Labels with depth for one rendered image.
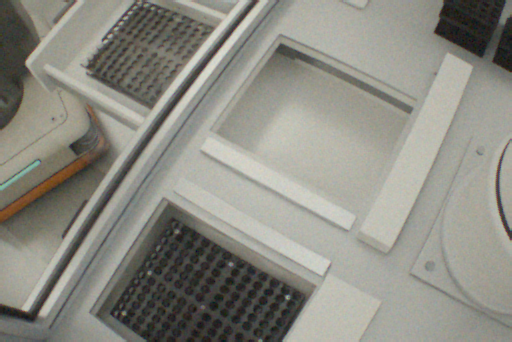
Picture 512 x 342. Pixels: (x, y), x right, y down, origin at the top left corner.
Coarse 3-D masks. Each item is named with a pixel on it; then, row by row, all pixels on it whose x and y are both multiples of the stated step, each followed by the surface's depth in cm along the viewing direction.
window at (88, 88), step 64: (0, 0) 34; (64, 0) 40; (128, 0) 49; (192, 0) 60; (0, 64) 37; (64, 64) 45; (128, 64) 55; (192, 64) 69; (0, 128) 41; (64, 128) 50; (128, 128) 62; (0, 192) 45; (64, 192) 55; (0, 256) 49; (64, 256) 62
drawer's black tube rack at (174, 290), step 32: (192, 256) 71; (224, 256) 74; (160, 288) 73; (192, 288) 70; (224, 288) 72; (256, 288) 72; (128, 320) 71; (160, 320) 68; (192, 320) 68; (224, 320) 67; (256, 320) 67; (288, 320) 67
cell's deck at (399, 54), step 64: (320, 0) 81; (384, 0) 80; (256, 64) 77; (384, 64) 75; (192, 128) 74; (448, 128) 71; (256, 192) 69; (320, 192) 69; (128, 256) 69; (384, 256) 64; (64, 320) 64; (384, 320) 61; (448, 320) 60
